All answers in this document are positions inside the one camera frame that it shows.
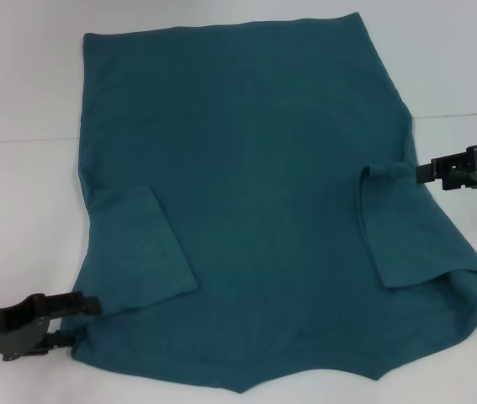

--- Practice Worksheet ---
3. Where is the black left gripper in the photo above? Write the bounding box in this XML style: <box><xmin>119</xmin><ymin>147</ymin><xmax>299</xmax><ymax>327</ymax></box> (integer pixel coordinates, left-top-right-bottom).
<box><xmin>0</xmin><ymin>290</ymin><xmax>103</xmax><ymax>364</ymax></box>

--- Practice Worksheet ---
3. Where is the teal t-shirt with white print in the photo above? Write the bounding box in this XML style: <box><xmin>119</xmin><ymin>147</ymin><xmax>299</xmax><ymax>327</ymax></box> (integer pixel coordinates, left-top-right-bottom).
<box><xmin>69</xmin><ymin>12</ymin><xmax>477</xmax><ymax>395</ymax></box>

